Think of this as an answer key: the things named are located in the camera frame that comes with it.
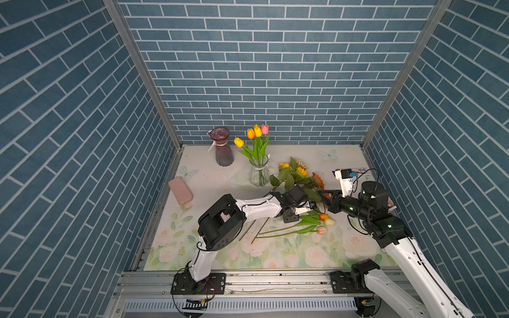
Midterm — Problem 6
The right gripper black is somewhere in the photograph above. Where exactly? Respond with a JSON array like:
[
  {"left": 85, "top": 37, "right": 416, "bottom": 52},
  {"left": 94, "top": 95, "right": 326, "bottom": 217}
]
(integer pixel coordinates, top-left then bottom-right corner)
[{"left": 317, "top": 189, "right": 370, "bottom": 222}]

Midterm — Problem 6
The white tulip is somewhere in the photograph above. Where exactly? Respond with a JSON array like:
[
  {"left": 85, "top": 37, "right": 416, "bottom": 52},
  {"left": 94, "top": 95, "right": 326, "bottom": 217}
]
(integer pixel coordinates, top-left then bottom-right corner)
[{"left": 261, "top": 217, "right": 335, "bottom": 235}]

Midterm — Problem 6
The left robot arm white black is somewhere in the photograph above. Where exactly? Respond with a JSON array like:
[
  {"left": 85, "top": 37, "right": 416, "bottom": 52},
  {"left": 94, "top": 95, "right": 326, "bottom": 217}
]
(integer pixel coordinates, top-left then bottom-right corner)
[{"left": 171, "top": 185, "right": 316, "bottom": 295}]

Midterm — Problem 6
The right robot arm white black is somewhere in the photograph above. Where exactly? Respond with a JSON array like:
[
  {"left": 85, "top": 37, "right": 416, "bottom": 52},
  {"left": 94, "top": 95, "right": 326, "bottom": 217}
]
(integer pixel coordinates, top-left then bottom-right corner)
[{"left": 319, "top": 181, "right": 474, "bottom": 317}]

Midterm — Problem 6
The pink pen holder cup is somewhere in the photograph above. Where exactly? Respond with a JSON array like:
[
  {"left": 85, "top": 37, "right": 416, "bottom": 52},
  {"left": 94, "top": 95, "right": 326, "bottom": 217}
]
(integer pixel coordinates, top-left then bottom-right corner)
[{"left": 388, "top": 198, "right": 396, "bottom": 212}]

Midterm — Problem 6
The yellow sunflower right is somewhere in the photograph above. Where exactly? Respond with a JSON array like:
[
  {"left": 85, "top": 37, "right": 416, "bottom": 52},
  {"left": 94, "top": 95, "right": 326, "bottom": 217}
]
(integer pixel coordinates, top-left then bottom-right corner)
[{"left": 278, "top": 165, "right": 310, "bottom": 190}]

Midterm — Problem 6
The yellow sunflower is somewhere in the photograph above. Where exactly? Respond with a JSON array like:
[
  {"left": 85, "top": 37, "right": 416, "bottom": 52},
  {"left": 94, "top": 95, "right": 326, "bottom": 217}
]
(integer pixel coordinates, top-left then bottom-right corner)
[
  {"left": 267, "top": 162, "right": 290, "bottom": 195},
  {"left": 278, "top": 165, "right": 310, "bottom": 190}
]

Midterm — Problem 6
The orange gerbera upper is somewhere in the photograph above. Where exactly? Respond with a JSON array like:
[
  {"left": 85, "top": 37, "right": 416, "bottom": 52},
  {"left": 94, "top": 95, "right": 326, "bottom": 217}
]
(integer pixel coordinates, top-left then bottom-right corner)
[{"left": 310, "top": 172, "right": 325, "bottom": 190}]

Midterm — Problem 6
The yellow sunflower left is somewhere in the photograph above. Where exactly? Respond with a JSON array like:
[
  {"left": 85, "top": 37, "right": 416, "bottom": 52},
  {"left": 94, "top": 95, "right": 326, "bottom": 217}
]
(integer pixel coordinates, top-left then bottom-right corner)
[{"left": 267, "top": 162, "right": 290, "bottom": 195}]

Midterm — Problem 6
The beige daisy flower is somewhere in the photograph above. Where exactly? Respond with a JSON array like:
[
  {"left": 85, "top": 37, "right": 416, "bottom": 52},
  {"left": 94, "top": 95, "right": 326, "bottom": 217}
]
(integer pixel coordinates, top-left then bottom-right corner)
[{"left": 297, "top": 160, "right": 307, "bottom": 170}]

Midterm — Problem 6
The clear glass vase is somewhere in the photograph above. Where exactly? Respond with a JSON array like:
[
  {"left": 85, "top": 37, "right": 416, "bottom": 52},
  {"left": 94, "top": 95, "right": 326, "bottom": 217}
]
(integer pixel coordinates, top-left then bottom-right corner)
[{"left": 249, "top": 155, "right": 270, "bottom": 187}]

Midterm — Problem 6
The light pink tulip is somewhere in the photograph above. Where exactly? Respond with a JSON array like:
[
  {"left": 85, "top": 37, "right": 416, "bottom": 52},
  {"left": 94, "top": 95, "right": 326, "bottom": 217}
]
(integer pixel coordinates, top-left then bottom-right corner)
[{"left": 258, "top": 225, "right": 327, "bottom": 239}]

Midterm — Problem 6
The purple glass vase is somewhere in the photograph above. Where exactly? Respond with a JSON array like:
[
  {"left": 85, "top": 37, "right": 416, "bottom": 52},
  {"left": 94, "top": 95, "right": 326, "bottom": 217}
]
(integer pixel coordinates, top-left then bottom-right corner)
[{"left": 208, "top": 127, "right": 234, "bottom": 167}]

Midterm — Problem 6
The pink rectangular box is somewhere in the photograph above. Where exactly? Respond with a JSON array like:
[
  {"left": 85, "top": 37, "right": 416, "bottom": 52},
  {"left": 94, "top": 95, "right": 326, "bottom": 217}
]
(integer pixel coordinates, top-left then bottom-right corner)
[{"left": 168, "top": 176, "right": 194, "bottom": 205}]

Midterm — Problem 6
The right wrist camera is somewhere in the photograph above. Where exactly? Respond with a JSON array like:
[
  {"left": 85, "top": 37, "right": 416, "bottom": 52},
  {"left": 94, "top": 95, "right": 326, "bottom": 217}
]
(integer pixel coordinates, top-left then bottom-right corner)
[{"left": 333, "top": 168, "right": 357, "bottom": 197}]

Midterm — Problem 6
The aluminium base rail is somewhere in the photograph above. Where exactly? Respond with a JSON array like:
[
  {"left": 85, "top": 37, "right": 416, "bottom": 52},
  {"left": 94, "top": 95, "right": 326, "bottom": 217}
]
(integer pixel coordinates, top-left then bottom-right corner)
[{"left": 106, "top": 268, "right": 390, "bottom": 317}]

